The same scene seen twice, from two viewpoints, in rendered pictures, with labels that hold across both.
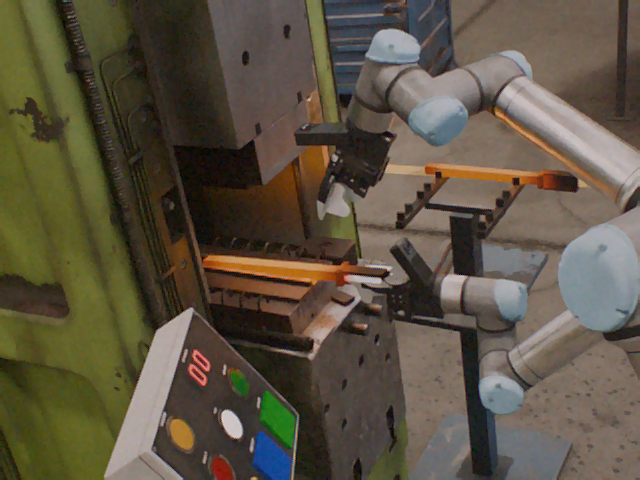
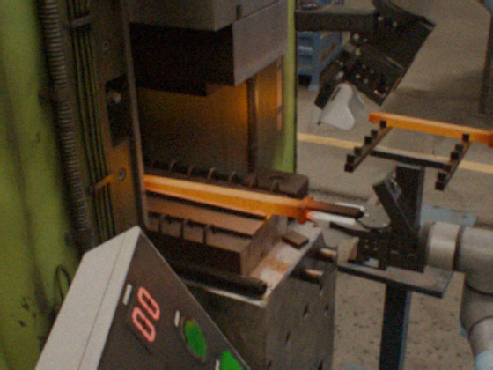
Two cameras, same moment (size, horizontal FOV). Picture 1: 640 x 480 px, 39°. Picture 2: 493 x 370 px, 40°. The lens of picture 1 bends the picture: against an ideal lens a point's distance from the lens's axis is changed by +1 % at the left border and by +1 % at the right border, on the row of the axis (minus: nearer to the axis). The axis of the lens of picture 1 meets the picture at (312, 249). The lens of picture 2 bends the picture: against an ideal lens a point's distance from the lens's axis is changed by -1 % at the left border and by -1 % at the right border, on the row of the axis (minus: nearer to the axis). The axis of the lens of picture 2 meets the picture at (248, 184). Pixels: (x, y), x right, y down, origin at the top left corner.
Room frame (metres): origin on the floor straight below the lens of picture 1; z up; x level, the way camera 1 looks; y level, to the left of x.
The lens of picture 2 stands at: (0.54, 0.15, 1.60)
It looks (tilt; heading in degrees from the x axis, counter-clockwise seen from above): 27 degrees down; 354
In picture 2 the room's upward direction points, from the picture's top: 1 degrees counter-clockwise
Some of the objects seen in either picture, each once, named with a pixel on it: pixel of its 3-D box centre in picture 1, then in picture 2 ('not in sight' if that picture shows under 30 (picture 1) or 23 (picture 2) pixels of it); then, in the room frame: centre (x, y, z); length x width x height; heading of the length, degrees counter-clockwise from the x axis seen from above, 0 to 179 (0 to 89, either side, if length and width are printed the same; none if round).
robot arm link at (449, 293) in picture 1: (455, 293); (443, 244); (1.44, -0.26, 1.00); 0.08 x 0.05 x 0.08; 148
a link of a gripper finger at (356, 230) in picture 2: (383, 284); (356, 225); (1.50, -0.13, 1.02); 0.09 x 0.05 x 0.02; 60
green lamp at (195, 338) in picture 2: (239, 383); (194, 338); (1.16, 0.15, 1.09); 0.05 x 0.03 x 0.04; 148
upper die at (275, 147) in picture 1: (195, 136); (150, 27); (1.70, 0.19, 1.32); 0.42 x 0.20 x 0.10; 58
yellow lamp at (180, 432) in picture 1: (181, 434); not in sight; (0.97, 0.22, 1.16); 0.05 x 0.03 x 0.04; 148
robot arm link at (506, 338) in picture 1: (498, 347); (485, 313); (1.38, -0.32, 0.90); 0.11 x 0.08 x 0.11; 167
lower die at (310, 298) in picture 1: (230, 286); (166, 212); (1.70, 0.19, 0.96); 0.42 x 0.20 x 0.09; 58
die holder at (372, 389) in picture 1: (261, 366); (186, 306); (1.75, 0.17, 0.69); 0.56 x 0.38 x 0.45; 58
